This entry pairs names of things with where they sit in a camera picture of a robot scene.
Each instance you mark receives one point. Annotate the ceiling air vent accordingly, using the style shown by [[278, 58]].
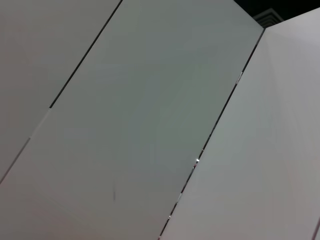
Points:
[[268, 17]]

